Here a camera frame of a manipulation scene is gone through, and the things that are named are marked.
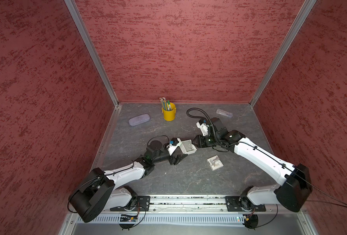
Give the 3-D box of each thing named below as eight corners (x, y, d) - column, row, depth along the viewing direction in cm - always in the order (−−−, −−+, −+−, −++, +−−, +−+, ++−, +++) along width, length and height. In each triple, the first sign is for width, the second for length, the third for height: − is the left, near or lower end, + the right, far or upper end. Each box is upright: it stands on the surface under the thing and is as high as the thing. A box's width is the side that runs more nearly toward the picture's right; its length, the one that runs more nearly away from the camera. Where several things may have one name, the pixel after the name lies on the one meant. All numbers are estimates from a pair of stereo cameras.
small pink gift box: (212, 171, 87) (213, 169, 85) (206, 160, 92) (207, 158, 90) (222, 166, 89) (223, 165, 87) (216, 156, 93) (217, 154, 91)
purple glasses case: (129, 126, 108) (128, 124, 105) (128, 121, 111) (127, 118, 108) (151, 120, 112) (150, 117, 109) (149, 115, 115) (148, 112, 113)
